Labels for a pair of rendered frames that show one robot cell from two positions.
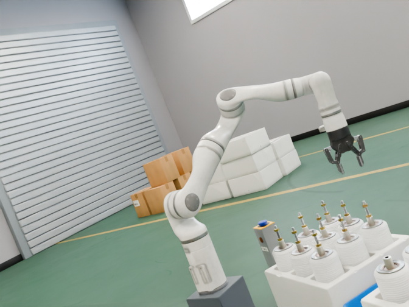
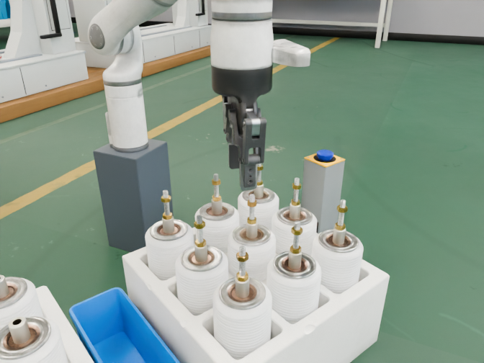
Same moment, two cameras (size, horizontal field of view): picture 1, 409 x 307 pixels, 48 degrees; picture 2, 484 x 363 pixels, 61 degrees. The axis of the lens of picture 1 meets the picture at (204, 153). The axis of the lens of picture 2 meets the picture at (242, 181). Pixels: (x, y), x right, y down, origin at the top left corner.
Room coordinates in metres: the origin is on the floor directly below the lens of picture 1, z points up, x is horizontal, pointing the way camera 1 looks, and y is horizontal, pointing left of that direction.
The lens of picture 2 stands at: (1.44, -0.95, 0.71)
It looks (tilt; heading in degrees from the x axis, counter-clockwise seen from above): 26 degrees down; 74
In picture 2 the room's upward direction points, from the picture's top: straight up
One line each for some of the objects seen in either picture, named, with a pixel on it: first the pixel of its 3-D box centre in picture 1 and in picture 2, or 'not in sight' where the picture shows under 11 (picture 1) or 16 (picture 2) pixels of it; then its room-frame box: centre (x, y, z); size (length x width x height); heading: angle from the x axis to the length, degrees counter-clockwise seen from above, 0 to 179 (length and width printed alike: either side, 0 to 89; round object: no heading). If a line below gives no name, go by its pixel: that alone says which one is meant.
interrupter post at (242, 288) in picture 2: (370, 220); (242, 286); (1.58, -0.46, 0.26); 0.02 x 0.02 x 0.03
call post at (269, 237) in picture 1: (277, 259); (319, 214); (1.88, -0.12, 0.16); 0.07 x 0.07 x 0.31; 23
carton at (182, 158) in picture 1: (178, 162); not in sight; (5.89, 0.35, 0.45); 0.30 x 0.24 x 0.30; 47
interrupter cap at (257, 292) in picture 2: (372, 224); (242, 292); (1.58, -0.46, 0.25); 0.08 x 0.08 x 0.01
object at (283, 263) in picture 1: (291, 269); (257, 228); (1.70, -0.15, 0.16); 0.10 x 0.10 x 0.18
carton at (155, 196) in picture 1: (162, 197); not in sight; (5.48, 0.66, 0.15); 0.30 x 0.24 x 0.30; 49
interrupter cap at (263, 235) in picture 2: (325, 236); (251, 235); (1.64, -0.30, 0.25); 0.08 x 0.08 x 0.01
